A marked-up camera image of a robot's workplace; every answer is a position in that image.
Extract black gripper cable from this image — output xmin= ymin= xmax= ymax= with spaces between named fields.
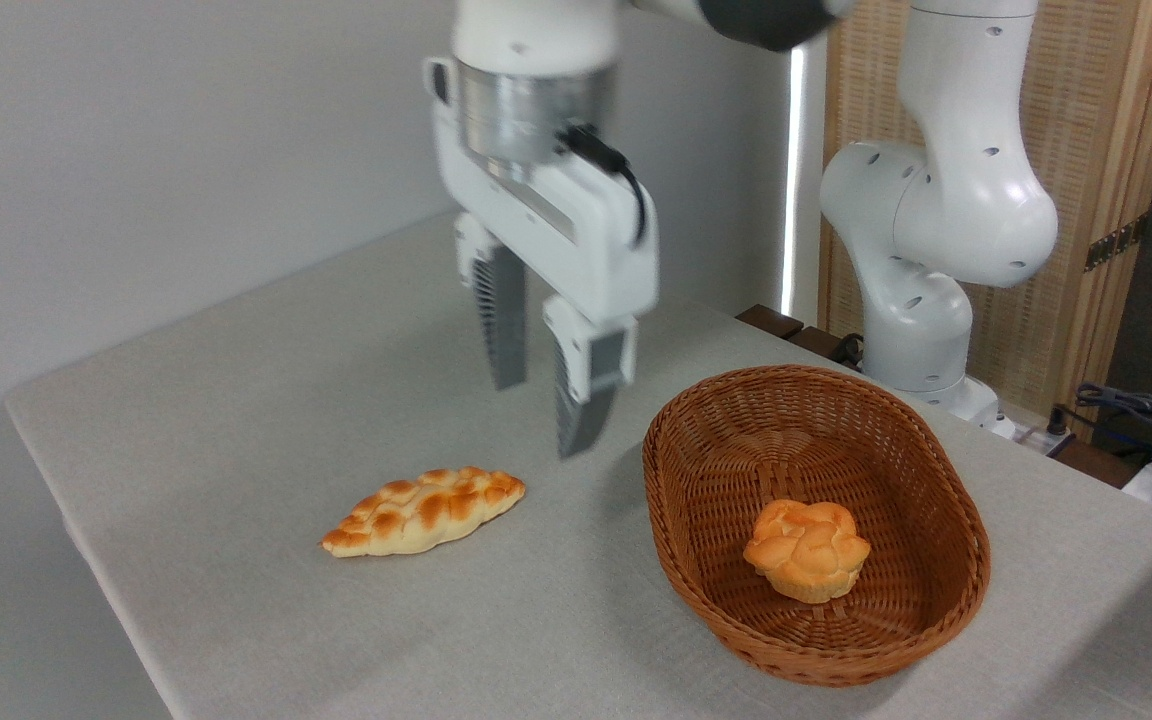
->
xmin=555 ymin=121 xmax=650 ymax=247

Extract grey tablecloth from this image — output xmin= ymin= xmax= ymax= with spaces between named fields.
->
xmin=1 ymin=210 xmax=1152 ymax=720

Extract dark bundled cables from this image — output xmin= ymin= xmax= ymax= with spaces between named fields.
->
xmin=1072 ymin=382 xmax=1152 ymax=453

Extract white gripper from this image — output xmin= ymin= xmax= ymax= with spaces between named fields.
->
xmin=422 ymin=54 xmax=660 ymax=462

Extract dark wooden furniture piece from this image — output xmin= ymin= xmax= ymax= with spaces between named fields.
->
xmin=736 ymin=304 xmax=867 ymax=369

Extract long braided bread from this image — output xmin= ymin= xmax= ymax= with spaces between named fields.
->
xmin=319 ymin=466 xmax=527 ymax=558

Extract brown wicker basket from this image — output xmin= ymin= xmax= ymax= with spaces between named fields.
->
xmin=642 ymin=364 xmax=992 ymax=688

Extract round bread roll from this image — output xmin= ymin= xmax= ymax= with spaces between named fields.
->
xmin=742 ymin=499 xmax=873 ymax=605

